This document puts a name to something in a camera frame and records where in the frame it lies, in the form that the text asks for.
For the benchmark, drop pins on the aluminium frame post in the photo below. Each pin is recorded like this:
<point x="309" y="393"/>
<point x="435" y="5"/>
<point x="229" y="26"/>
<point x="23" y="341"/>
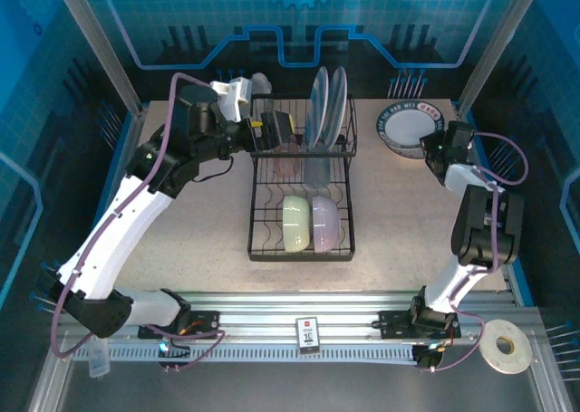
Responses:
<point x="100" y="45"/>
<point x="498" y="45"/>

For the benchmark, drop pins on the pink transparent cup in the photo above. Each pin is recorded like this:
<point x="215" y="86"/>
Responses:
<point x="285" y="165"/>

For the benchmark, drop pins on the grey tape roll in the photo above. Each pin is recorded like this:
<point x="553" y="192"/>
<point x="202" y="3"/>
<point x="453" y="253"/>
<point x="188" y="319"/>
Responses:
<point x="489" y="353"/>

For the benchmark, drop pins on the grey transparent cup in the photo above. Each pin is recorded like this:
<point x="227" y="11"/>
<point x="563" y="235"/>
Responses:
<point x="317" y="173"/>

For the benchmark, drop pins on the clear plastic packet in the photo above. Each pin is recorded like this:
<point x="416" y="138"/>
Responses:
<point x="97" y="360"/>

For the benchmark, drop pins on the white bowl with patterned rim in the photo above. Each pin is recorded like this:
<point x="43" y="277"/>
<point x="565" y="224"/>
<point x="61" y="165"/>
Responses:
<point x="405" y="124"/>

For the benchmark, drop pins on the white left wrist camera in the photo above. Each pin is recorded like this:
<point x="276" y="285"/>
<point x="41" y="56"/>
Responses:
<point x="231" y="99"/>

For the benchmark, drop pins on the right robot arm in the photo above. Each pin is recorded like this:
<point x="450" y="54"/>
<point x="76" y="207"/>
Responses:
<point x="487" y="226"/>

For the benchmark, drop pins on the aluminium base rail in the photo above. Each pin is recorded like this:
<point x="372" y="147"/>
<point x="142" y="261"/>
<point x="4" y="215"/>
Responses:
<point x="272" y="305"/>

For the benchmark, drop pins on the blue white striped plate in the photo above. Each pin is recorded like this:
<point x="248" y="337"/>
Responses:
<point x="339" y="99"/>
<point x="321" y="99"/>

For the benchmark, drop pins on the pale green bowl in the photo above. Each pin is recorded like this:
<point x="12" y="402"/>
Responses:
<point x="296" y="224"/>

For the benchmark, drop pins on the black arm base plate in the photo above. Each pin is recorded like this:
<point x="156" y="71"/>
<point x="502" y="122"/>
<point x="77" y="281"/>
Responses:
<point x="392" y="323"/>
<point x="206" y="320"/>

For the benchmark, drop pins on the lilac bowl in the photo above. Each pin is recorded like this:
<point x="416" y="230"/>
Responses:
<point x="326" y="226"/>

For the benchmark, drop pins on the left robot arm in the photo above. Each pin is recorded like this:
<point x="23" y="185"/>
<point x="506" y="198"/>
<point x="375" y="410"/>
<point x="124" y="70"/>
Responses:
<point x="113" y="231"/>

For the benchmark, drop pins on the white grey plush dog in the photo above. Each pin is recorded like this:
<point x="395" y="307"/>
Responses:
<point x="262" y="83"/>

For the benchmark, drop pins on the small number label card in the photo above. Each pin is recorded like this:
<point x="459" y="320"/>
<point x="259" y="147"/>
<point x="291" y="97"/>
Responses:
<point x="308" y="337"/>

